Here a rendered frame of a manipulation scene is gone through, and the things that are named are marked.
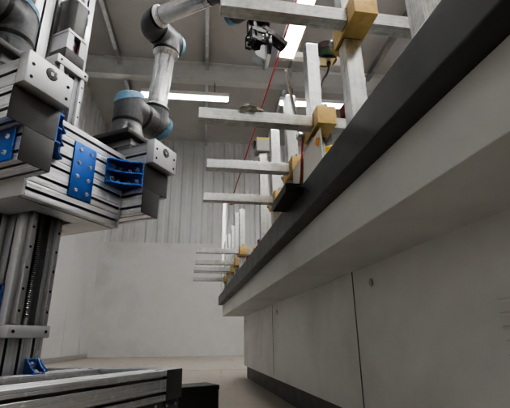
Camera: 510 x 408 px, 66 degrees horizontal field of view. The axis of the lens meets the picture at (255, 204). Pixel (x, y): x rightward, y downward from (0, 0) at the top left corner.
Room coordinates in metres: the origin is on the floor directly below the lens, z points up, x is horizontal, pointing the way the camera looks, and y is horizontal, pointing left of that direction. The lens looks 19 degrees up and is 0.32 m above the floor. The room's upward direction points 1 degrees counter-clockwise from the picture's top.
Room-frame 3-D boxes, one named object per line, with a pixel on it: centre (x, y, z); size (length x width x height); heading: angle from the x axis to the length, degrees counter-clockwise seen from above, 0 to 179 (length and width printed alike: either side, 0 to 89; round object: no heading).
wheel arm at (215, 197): (1.39, -0.03, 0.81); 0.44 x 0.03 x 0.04; 100
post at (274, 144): (1.44, -0.08, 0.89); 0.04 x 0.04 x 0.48; 10
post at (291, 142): (1.19, -0.12, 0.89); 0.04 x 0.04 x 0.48; 10
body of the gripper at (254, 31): (1.22, -0.02, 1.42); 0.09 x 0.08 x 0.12; 114
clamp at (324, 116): (0.92, -0.17, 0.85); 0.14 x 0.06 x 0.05; 10
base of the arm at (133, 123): (1.38, 0.50, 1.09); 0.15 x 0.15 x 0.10
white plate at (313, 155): (0.97, -0.14, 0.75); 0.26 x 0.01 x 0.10; 10
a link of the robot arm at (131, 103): (1.38, 0.50, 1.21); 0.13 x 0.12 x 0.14; 150
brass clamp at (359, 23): (0.67, -0.21, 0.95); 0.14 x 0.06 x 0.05; 10
